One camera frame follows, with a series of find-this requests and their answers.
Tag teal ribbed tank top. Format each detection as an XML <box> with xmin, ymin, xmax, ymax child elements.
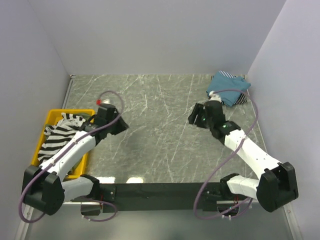
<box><xmin>206</xmin><ymin>71</ymin><xmax>251</xmax><ymax>107</ymax></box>

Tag black white striped garment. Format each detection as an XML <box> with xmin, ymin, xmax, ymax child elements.
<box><xmin>37</xmin><ymin>112</ymin><xmax>86</xmax><ymax>164</ymax></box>

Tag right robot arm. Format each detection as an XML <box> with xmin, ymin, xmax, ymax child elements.
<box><xmin>188</xmin><ymin>100</ymin><xmax>299</xmax><ymax>213</ymax></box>

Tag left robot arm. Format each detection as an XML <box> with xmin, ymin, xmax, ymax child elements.
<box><xmin>18</xmin><ymin>103</ymin><xmax>129</xmax><ymax>216</ymax></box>

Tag olive green garment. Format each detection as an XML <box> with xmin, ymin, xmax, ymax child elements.
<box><xmin>75</xmin><ymin>112</ymin><xmax>91</xmax><ymax>121</ymax></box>

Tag dark striped folded garment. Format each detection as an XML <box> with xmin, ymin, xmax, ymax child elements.
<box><xmin>234</xmin><ymin>93</ymin><xmax>248</xmax><ymax>105</ymax></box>

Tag blue white striped folded garment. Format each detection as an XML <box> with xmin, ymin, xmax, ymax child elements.
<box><xmin>219</xmin><ymin>70</ymin><xmax>237</xmax><ymax>79</ymax></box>

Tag yellow plastic bin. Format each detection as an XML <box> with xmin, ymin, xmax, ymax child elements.
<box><xmin>31</xmin><ymin>109</ymin><xmax>95</xmax><ymax>167</ymax></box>

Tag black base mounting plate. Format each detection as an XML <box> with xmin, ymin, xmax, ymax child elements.
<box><xmin>84</xmin><ymin>182</ymin><xmax>246</xmax><ymax>212</ymax></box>

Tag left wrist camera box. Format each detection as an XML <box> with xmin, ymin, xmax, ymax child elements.
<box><xmin>96</xmin><ymin>98</ymin><xmax>111</xmax><ymax>106</ymax></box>

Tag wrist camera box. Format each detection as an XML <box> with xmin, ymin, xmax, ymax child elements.
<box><xmin>208</xmin><ymin>91</ymin><xmax>223</xmax><ymax>103</ymax></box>
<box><xmin>96</xmin><ymin>98</ymin><xmax>111</xmax><ymax>106</ymax></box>

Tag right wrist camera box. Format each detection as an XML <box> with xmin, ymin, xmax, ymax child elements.
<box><xmin>208</xmin><ymin>91</ymin><xmax>223</xmax><ymax>103</ymax></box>

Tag aluminium rail frame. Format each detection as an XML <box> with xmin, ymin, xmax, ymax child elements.
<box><xmin>26</xmin><ymin>182</ymin><xmax>291</xmax><ymax>213</ymax></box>

